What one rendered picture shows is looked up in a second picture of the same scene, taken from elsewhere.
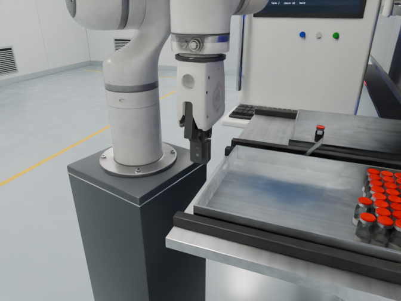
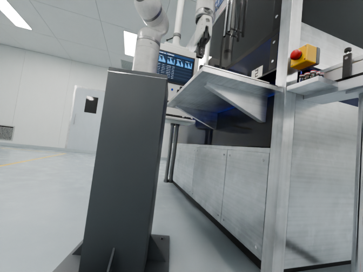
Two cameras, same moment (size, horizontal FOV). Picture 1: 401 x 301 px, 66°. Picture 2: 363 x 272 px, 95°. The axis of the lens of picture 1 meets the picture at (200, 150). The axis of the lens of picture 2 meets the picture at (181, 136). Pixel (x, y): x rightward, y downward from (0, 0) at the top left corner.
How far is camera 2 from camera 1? 0.81 m
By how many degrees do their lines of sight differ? 47
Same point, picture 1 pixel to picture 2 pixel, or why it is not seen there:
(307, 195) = not seen: hidden behind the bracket
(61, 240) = not seen: outside the picture
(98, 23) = (151, 8)
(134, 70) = (158, 34)
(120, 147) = (144, 65)
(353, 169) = not seen: hidden behind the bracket
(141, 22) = (159, 22)
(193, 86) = (209, 21)
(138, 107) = (156, 49)
